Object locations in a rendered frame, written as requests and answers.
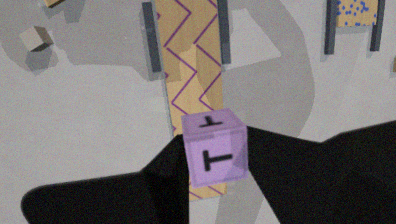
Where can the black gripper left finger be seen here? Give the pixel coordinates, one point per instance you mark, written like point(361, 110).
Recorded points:
point(157, 194)

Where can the purple cube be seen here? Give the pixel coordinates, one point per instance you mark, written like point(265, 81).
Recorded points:
point(216, 147)

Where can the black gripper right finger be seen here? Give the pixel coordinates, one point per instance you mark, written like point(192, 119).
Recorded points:
point(306, 182)

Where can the tan strip with purple zigzag lines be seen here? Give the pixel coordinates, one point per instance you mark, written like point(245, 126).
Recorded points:
point(190, 45)

